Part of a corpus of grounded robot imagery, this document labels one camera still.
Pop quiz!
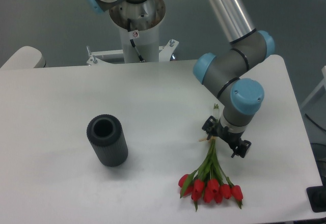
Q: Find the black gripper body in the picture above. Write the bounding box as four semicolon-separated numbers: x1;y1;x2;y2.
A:
202;116;244;150

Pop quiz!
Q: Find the red tulip bouquet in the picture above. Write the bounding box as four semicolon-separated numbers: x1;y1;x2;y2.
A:
178;103;244;212

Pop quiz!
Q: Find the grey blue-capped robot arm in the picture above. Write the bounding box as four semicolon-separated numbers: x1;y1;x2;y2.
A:
87;0;275;157

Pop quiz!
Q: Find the black clamp at table edge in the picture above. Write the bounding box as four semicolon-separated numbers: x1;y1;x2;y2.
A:
306;186;325;213

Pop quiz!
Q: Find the dark grey ribbed vase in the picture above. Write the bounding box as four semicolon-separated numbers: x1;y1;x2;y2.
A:
87;114;128;167

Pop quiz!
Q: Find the white chair armrest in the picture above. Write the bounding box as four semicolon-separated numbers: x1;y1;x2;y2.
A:
1;46;46;71

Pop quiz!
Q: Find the black cable on floor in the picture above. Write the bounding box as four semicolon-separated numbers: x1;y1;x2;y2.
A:
304;113;326;128

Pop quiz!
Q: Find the white pedestal base frame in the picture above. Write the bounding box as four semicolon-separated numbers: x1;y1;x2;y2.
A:
87;39;179;65

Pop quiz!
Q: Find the black pedestal cable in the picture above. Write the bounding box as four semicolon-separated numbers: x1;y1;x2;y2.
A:
126;18;146;63

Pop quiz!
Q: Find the white furniture frame right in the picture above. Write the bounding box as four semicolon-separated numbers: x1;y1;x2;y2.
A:
300;66;325;111

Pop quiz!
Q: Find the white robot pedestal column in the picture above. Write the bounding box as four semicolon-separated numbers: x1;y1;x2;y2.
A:
109;0;166;48

